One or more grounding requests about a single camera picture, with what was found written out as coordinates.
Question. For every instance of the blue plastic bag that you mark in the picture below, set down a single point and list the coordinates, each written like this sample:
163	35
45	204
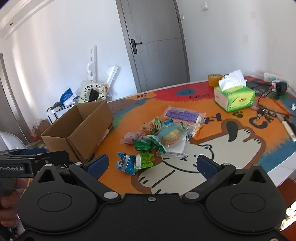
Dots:
65	96

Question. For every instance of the black door handle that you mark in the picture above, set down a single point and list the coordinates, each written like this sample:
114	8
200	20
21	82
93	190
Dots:
134	45

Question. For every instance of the grey door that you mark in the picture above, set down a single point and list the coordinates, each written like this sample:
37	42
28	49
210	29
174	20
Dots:
161	60

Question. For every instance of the white foam board short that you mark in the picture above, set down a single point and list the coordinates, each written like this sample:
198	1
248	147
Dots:
111	72

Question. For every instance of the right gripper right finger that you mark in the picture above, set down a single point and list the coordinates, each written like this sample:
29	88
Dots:
215	175

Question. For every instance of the avocado green snack packet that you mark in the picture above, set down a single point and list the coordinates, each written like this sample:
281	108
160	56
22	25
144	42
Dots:
156	124

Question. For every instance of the key bunch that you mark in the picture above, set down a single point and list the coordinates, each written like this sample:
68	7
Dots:
263	111

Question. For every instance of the blue small snack packet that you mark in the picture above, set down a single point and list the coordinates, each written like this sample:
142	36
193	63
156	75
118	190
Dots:
167	123

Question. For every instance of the brown cardboard box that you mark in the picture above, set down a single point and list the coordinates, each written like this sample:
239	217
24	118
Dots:
80	131

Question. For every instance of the round cracker clear pack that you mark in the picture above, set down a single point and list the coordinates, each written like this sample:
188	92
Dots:
173	138

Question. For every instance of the white power strip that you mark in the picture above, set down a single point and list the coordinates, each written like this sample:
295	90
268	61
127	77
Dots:
269	77

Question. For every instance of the pink cake snack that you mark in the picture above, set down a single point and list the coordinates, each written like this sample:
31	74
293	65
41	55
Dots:
130	136

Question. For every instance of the colourful cartoon table mat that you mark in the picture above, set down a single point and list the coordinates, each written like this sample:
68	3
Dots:
241	138

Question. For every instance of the white foam board tall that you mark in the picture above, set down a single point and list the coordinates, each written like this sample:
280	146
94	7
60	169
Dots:
92	64

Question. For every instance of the white marker pen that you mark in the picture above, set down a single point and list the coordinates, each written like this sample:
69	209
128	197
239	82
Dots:
289	130

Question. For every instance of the yellow tape roll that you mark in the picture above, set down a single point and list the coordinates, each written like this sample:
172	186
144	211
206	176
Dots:
213	79

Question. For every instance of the black metal rack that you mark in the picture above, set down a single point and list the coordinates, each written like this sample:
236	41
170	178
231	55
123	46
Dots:
54	113

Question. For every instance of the white light switch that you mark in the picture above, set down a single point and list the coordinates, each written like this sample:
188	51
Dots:
204	6

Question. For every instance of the black power adapter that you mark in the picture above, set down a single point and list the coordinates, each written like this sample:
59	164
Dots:
279	86

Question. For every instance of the green tissue box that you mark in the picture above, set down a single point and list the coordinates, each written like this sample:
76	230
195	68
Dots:
232	92

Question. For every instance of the peanut snack packet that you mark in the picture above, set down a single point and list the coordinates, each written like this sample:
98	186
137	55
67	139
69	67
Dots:
149	128

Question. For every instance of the purple label cracker pack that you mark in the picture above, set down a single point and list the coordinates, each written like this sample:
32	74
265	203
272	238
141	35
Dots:
185	115

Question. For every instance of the person's left hand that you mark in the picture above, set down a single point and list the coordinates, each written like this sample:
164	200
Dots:
9	215

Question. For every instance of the blue green snack packet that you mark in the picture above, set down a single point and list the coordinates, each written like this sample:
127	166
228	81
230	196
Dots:
132	163

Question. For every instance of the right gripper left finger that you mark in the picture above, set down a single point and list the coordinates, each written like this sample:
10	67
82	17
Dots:
88	175

